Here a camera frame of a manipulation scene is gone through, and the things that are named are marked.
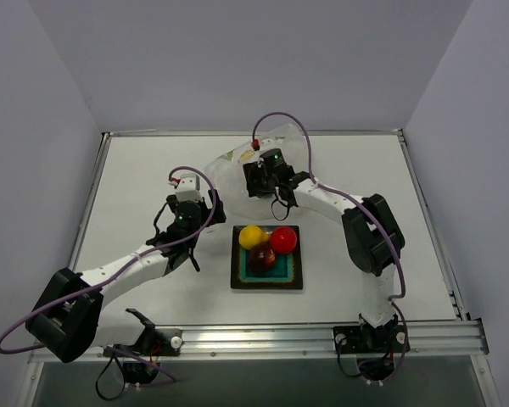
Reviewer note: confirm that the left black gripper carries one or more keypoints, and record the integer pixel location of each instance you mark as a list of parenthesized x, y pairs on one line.
[(193, 202)]

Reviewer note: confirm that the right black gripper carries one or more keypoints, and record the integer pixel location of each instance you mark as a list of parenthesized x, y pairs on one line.
[(256, 180)]

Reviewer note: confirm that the translucent plastic bag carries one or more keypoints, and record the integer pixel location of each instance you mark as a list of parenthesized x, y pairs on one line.
[(240, 178)]

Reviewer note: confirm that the yellow fake lemon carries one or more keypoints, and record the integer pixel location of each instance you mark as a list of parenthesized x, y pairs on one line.
[(252, 236)]

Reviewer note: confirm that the red fake apple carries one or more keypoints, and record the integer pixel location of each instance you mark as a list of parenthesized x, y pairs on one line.
[(283, 240)]

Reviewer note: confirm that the dark purple fake fruit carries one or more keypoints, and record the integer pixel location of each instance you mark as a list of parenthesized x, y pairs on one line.
[(261, 258)]

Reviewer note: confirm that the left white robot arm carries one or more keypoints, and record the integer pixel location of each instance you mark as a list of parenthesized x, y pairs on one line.
[(66, 317)]

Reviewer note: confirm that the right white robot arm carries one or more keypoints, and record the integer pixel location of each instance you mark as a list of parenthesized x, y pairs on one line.
[(373, 238)]

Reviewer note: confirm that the teal square ceramic plate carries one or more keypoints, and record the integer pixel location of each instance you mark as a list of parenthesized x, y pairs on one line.
[(285, 273)]

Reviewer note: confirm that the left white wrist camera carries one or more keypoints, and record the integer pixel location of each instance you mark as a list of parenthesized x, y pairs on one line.
[(187, 188)]

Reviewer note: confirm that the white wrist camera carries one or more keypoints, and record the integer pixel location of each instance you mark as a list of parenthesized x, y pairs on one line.
[(260, 145), (187, 188)]

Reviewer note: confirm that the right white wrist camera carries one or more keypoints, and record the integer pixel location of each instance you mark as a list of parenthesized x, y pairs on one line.
[(260, 145)]

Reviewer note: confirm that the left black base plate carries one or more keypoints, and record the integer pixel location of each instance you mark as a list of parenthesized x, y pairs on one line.
[(157, 342)]

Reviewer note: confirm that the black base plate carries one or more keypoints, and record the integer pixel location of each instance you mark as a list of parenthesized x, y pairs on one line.
[(157, 342), (364, 339)]

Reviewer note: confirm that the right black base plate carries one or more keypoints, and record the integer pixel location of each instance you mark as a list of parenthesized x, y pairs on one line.
[(364, 339)]

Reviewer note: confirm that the aluminium mounting rail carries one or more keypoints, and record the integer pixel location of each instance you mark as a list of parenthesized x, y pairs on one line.
[(316, 340)]

